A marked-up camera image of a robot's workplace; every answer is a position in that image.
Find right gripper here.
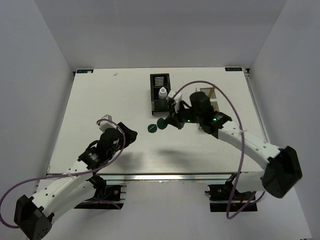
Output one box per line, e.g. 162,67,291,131
164,100,203,130

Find green round compact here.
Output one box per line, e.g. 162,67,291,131
147,124,158,133
156,118,168,130

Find white lotion bottle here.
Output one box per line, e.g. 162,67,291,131
158,87,168,100

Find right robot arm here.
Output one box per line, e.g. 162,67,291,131
164,90,303,200

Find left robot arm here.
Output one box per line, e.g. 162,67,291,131
14,119,138,240

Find black slotted organizer box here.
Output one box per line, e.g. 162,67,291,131
150,73,171,115

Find white slotted organizer box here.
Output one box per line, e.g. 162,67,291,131
195,87,220,112

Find right blue table sticker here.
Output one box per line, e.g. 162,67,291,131
224,67,243,72

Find blue table sticker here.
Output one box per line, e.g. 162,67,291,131
75,69,94,74
224,67,243,72

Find left blue table sticker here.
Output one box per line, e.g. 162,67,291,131
75,69,94,74

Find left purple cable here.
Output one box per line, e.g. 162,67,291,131
0,119,127,229

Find purple cable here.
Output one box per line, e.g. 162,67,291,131
174,80,265,220
0,119,127,229

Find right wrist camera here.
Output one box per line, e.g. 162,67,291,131
166,90,183,113

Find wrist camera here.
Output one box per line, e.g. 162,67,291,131
166,90,183,113
96,114,115,133

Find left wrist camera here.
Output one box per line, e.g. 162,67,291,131
96,114,115,133

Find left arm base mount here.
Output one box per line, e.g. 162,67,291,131
74,175,127,210

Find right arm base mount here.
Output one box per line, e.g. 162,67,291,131
204,172,258,213

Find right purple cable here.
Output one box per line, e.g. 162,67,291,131
174,80,265,220

